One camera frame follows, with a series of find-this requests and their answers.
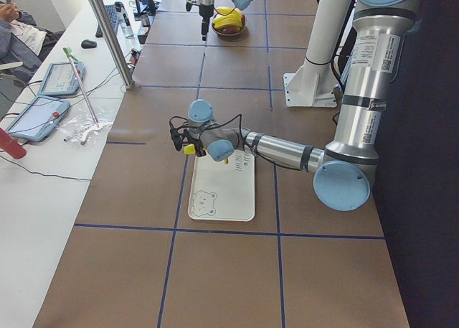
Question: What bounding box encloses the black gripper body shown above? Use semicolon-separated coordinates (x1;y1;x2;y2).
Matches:
199;4;212;19
184;125;206;149

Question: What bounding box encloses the yellow banana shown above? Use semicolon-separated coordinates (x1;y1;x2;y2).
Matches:
183;144;230;164
212;6;245;29

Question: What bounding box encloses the brown wicker basket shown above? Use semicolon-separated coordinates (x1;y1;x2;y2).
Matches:
212;10;246;37

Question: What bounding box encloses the dark red fruit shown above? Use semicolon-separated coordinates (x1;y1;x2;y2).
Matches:
221;26;241;34

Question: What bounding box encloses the white bear tray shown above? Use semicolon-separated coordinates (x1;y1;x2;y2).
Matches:
187;150;255;222

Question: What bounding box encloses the steel measuring cup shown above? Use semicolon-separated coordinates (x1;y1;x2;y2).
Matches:
140;14;150;27

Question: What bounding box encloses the black keyboard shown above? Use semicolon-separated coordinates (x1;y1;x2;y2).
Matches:
95;4;118;38

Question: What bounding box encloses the clear plastic bag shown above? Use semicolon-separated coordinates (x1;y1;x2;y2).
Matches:
57;106;115;146

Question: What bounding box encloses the black computer mouse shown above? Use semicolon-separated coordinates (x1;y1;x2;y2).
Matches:
80;39;98;49

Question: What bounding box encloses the pink stick green clip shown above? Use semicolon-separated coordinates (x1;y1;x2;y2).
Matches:
62;47;99;126

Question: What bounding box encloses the upper blue teach pendant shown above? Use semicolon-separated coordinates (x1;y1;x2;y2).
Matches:
38;62;80;96

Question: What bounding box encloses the blue teach pendant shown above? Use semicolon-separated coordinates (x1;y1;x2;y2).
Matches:
38;62;80;96
6;95;70;142

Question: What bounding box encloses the lower blue teach pendant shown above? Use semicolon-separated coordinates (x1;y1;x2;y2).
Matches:
6;95;70;142

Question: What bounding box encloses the red water bottle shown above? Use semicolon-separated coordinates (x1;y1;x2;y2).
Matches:
0;128;27;159

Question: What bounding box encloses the seated person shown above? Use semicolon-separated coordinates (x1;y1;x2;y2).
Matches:
0;2;65;83

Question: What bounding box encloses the aluminium frame post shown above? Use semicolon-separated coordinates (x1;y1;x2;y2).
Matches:
88;0;134;90

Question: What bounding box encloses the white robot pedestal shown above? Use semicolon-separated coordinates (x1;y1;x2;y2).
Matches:
283;0;353;108

